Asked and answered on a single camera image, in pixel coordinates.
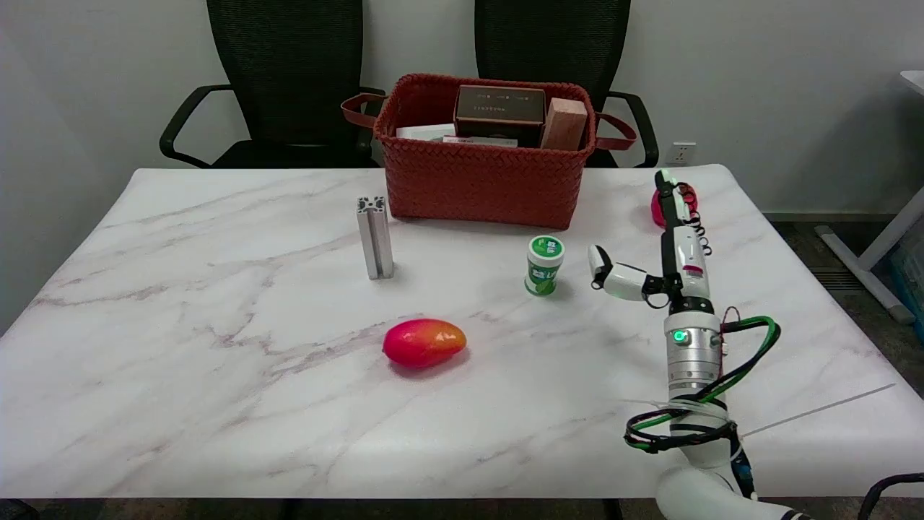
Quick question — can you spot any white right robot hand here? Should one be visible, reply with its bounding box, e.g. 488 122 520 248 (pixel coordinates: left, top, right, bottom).
588 169 716 316

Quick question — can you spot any silver aluminium extrusion block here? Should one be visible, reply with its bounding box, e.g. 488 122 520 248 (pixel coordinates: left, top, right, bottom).
356 196 395 280

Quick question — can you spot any light wooden block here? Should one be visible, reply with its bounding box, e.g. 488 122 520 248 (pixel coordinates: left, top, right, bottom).
540 97 588 151

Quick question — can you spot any red apple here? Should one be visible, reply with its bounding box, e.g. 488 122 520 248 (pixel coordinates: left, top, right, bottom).
650 183 700 230

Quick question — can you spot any green white gum bottle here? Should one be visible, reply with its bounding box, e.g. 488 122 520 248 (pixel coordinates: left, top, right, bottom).
524 235 566 296

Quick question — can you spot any thin white zip tie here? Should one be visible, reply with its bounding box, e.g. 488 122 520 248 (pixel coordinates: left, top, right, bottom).
742 383 897 438

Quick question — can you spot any red woven basket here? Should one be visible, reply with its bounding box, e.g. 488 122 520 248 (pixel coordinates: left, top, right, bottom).
341 73 637 230

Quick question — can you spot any blue storage bin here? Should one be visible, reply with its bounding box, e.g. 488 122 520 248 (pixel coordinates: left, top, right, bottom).
889 217 924 340

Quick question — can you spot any flat white pink box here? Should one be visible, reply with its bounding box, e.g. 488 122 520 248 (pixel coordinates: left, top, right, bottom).
442 135 519 148

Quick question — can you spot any dark brown box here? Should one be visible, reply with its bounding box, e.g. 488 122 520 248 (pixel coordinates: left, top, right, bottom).
453 84 546 148

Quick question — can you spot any black mesh office chair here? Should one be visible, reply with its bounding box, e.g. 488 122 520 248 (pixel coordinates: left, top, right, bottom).
160 0 387 169
474 0 660 168

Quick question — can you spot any red orange mango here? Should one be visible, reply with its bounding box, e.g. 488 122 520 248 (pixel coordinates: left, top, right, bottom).
383 318 468 370

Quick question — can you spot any green black wrist cable bundle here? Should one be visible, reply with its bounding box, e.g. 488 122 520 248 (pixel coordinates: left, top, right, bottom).
624 316 782 454

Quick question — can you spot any white desk frame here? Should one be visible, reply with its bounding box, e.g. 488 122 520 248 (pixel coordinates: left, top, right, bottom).
816 70 924 324

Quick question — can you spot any long black robot cable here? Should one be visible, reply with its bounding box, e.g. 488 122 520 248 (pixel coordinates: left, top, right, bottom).
858 473 924 520

